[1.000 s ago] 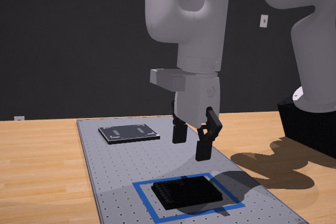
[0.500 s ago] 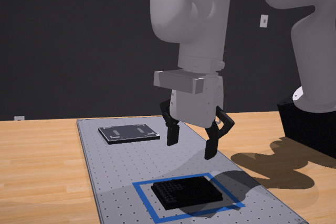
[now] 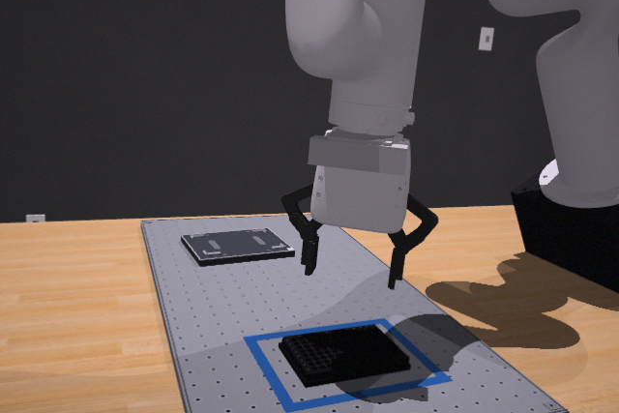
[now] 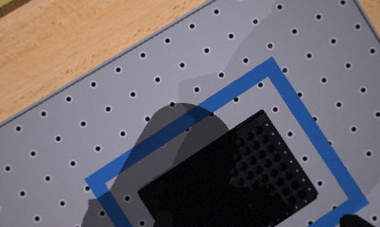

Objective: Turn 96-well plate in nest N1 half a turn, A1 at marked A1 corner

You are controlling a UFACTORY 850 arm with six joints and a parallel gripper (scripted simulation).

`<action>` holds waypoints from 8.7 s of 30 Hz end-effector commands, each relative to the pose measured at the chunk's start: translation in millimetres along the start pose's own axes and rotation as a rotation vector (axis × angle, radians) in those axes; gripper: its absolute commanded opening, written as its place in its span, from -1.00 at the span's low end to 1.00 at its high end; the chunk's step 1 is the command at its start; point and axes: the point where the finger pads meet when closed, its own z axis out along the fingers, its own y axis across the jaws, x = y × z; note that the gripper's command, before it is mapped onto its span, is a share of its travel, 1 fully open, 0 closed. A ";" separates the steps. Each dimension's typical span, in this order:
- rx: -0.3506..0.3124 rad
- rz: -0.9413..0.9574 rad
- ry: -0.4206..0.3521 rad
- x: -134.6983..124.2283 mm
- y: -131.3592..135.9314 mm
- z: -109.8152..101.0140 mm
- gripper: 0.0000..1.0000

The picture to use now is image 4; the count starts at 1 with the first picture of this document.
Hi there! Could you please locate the blue tape outline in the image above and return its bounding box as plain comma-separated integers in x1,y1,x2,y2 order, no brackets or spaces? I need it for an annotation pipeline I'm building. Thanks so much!
84,57,369,227

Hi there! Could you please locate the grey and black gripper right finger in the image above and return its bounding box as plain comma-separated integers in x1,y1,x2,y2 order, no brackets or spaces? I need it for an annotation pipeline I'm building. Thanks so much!
339,215,375,227

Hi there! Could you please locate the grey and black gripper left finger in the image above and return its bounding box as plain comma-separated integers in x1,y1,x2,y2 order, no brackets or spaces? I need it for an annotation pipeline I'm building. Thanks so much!
153,211,173,227

